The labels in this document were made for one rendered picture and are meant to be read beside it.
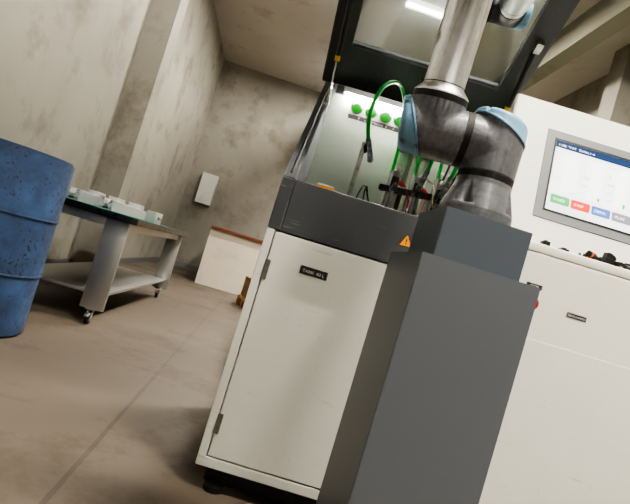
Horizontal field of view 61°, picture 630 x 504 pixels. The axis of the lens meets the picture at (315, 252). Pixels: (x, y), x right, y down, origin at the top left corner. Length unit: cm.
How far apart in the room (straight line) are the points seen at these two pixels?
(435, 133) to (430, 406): 53
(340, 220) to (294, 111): 990
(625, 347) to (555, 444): 35
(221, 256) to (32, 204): 574
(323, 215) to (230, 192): 956
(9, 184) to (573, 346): 226
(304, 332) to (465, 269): 68
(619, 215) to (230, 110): 988
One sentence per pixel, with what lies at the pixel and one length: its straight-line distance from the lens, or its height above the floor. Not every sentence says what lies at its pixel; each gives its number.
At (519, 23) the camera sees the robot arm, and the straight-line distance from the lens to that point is 163.
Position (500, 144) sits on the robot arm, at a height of 105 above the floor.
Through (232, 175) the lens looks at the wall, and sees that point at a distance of 1115.
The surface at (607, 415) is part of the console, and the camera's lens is 184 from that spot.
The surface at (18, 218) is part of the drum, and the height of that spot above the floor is 55.
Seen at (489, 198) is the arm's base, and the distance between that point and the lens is 110.
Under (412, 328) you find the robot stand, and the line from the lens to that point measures 100.
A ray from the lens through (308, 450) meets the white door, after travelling 165.
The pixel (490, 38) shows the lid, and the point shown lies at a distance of 208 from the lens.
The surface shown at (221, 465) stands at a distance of 168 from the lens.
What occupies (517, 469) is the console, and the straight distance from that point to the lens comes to 177.
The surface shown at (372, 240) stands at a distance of 157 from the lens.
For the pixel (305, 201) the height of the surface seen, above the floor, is 90.
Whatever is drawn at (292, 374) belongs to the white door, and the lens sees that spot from 159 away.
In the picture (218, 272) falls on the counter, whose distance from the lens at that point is 823.
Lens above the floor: 71
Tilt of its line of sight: 2 degrees up
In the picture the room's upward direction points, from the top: 17 degrees clockwise
